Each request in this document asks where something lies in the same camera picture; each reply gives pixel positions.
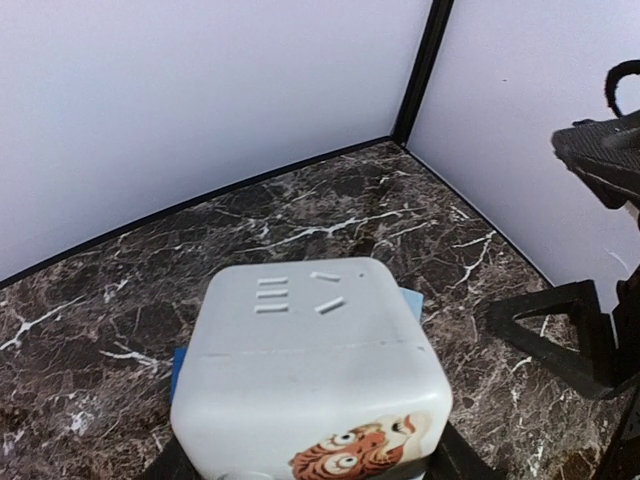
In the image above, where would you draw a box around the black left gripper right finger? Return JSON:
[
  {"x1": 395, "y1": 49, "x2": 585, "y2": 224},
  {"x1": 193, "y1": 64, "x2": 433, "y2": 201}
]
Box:
[{"x1": 429, "y1": 422, "x2": 506, "y2": 480}]

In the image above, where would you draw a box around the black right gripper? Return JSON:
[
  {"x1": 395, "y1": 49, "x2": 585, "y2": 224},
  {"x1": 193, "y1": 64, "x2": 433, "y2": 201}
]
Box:
[{"x1": 551, "y1": 111, "x2": 639, "y2": 209}]

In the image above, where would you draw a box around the white cube socket adapter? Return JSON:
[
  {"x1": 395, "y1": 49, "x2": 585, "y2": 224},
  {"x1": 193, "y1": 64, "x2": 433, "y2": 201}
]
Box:
[{"x1": 170, "y1": 257, "x2": 453, "y2": 479}]

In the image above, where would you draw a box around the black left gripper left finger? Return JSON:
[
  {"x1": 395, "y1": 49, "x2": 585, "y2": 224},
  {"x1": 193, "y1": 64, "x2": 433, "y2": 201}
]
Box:
[{"x1": 142, "y1": 439, "x2": 200, "y2": 480}]

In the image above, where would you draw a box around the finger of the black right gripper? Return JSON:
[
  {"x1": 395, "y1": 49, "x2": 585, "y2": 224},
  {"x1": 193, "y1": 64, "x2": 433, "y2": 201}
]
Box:
[{"x1": 487, "y1": 280, "x2": 617, "y2": 400}]

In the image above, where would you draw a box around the blue cube socket adapter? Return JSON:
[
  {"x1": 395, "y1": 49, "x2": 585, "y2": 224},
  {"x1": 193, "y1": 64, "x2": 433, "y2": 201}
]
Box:
[{"x1": 169, "y1": 287, "x2": 424, "y2": 404}]

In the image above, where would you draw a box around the right black corner post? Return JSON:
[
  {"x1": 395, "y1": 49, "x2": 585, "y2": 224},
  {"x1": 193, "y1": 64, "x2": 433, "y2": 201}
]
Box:
[{"x1": 391, "y1": 0, "x2": 455, "y2": 147}]

